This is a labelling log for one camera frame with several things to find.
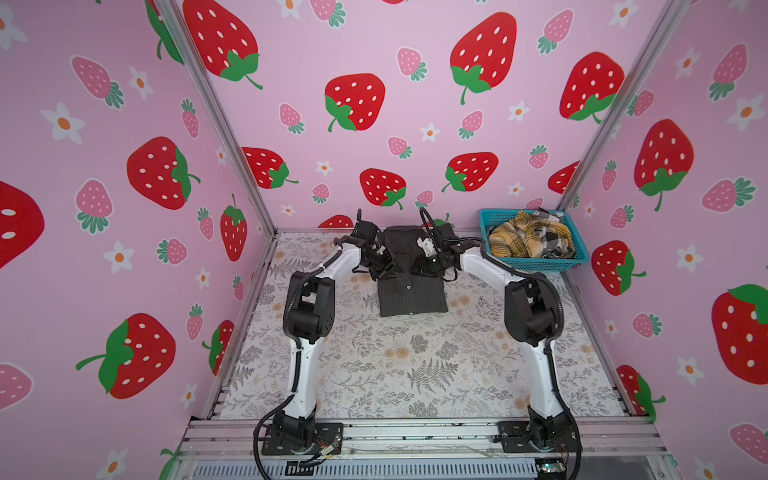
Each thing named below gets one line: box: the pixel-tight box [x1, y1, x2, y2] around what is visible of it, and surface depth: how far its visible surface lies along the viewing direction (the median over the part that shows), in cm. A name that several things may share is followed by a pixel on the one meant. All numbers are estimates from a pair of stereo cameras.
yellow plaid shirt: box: [488, 210, 573, 258], surface depth 106 cm
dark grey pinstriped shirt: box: [378, 225, 449, 317], surface depth 98 cm
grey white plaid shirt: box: [532, 208, 575, 259], surface depth 106 cm
